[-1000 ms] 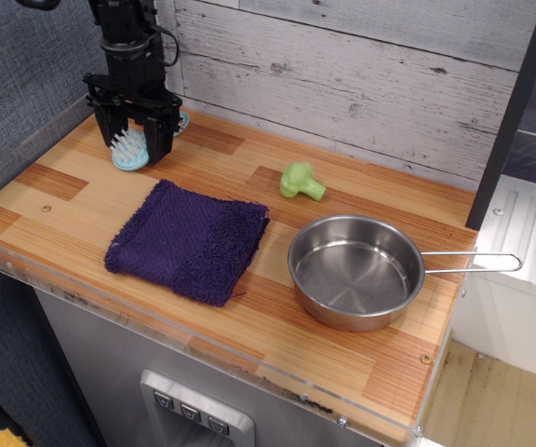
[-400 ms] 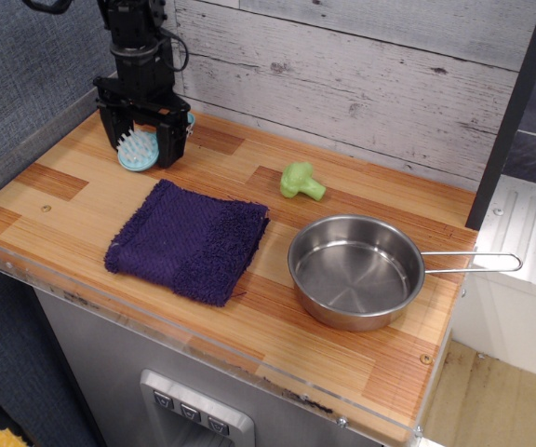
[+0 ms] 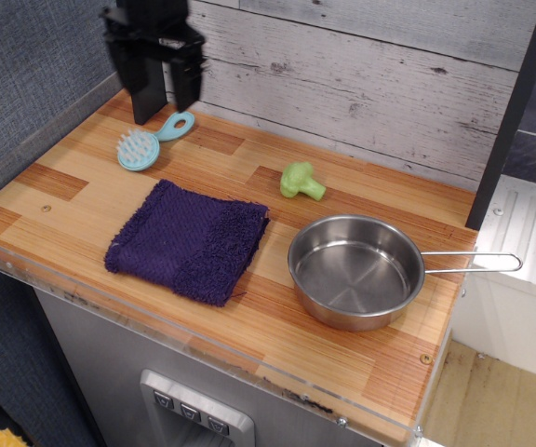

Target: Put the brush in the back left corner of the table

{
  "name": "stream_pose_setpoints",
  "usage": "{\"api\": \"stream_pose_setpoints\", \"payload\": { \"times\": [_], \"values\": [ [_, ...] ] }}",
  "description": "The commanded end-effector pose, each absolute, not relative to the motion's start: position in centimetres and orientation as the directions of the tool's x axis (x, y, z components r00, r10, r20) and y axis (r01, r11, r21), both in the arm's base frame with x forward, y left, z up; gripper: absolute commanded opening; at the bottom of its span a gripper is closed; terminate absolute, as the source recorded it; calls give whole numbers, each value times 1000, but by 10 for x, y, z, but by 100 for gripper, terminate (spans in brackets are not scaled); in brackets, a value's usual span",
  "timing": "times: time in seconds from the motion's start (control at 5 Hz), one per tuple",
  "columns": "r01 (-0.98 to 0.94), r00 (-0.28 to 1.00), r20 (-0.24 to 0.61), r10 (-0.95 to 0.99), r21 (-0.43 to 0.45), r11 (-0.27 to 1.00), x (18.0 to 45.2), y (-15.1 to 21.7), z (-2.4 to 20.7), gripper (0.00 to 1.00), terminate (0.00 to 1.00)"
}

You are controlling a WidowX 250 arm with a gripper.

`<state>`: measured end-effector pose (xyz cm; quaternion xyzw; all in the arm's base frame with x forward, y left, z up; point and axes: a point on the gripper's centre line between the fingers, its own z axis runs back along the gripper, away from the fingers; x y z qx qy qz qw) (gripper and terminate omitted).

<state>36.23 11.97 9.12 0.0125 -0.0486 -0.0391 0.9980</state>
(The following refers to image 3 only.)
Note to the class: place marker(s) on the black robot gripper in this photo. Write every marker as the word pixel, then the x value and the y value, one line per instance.
pixel 137 30

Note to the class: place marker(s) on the light blue scrub brush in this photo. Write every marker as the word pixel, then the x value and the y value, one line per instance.
pixel 139 149

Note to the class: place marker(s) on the green toy broccoli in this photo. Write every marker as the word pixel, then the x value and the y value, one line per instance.
pixel 297 178

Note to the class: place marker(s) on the purple folded towel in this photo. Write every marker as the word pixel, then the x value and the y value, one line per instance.
pixel 197 246

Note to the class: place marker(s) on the clear acrylic table edge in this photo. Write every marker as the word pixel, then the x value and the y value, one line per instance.
pixel 251 364

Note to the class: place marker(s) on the stainless steel pan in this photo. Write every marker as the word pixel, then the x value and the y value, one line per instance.
pixel 355 273

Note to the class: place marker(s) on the silver dispenser control panel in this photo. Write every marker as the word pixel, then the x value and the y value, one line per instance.
pixel 181 416

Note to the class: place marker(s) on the white toy sink drainboard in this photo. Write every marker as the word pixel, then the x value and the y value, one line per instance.
pixel 510 225

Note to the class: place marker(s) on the yellow object bottom left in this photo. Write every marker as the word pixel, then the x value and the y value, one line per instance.
pixel 8 439

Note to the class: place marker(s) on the black left upright post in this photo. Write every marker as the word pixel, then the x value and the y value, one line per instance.
pixel 149 96

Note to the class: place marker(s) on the black upright post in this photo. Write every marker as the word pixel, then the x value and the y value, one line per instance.
pixel 515 109
pixel 149 96

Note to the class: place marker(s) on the black right upright post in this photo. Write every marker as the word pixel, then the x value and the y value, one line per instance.
pixel 515 109

